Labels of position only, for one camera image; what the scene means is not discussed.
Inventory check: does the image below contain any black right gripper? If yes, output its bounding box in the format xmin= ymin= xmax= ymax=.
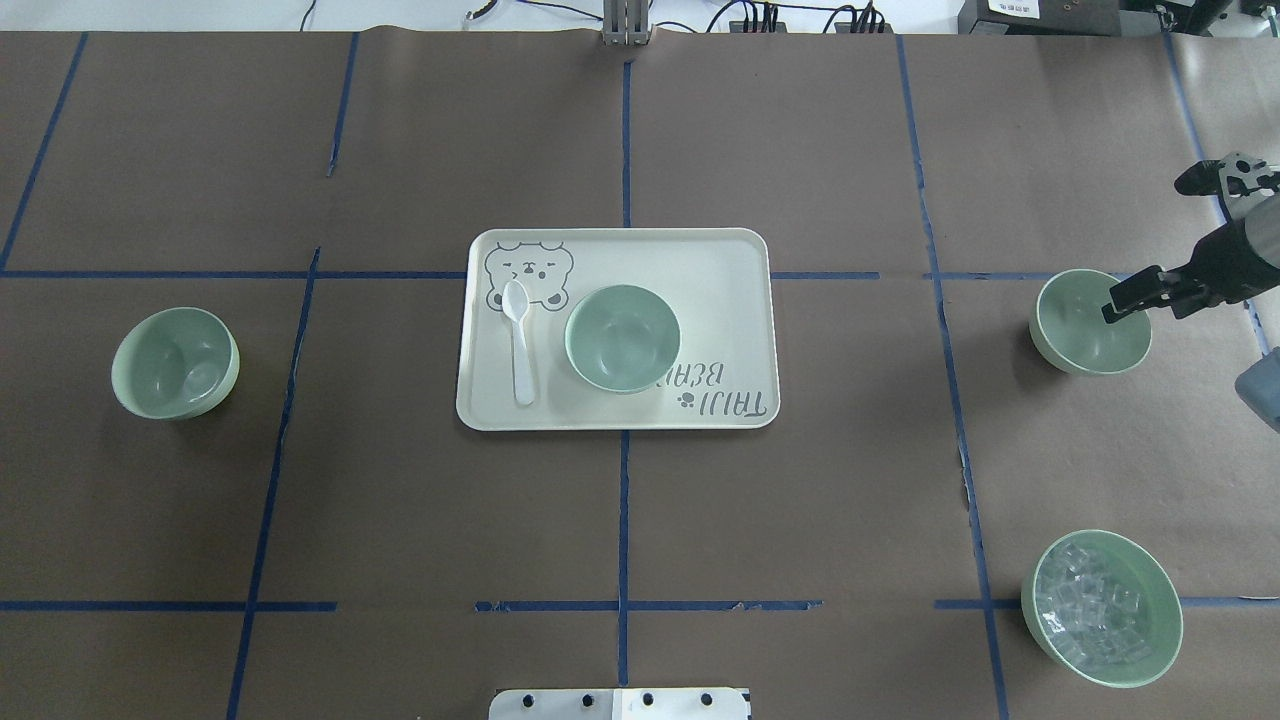
xmin=1101 ymin=222 xmax=1263 ymax=324

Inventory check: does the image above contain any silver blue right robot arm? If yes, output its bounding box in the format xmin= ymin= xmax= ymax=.
xmin=1101 ymin=196 xmax=1279 ymax=324

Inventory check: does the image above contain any green bowl with ice cubes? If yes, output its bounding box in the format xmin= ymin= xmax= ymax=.
xmin=1020 ymin=529 xmax=1184 ymax=689

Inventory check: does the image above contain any black computer box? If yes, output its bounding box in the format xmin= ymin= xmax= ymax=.
xmin=956 ymin=1 xmax=1121 ymax=37

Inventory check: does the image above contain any black orange power strip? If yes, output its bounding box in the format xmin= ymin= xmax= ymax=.
xmin=716 ymin=9 xmax=895 ymax=35

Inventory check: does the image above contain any green bowl on tray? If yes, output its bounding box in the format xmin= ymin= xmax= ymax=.
xmin=564 ymin=284 xmax=682 ymax=395

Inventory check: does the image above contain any white plastic spoon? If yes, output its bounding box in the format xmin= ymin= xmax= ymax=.
xmin=502 ymin=279 xmax=536 ymax=407

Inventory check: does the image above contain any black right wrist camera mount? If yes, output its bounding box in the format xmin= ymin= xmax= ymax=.
xmin=1174 ymin=152 xmax=1279 ymax=201

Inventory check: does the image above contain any aluminium frame post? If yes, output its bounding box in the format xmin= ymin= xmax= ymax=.
xmin=602 ymin=0 xmax=653 ymax=47

